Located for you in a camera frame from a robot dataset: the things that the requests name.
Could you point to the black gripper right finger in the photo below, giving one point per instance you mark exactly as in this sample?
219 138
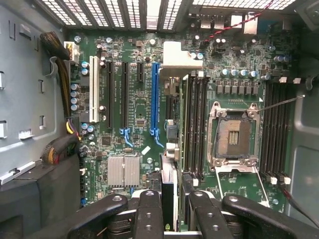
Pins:
209 219

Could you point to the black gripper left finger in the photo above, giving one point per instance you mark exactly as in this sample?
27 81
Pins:
149 216

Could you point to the silver chipset heatsink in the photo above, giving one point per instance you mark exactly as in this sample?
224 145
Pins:
124 171

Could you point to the metal socket cover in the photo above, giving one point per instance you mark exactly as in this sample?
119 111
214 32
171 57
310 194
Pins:
236 169

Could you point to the CPU socket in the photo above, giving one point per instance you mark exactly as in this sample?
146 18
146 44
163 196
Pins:
234 137

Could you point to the black plastic shroud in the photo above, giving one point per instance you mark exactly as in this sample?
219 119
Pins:
37 199

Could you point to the green Dell motherboard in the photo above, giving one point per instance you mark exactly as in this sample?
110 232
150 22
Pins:
147 99

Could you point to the blue expansion slot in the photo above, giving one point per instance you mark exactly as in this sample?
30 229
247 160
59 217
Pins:
155 99

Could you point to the black open PC case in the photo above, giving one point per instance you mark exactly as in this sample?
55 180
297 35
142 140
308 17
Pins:
309 149

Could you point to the thin metal locking lever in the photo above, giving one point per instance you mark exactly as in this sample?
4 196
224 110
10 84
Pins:
281 103

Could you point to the white expansion slot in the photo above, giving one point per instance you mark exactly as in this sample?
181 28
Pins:
94 89

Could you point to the white power connector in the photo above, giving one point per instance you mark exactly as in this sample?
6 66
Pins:
73 52

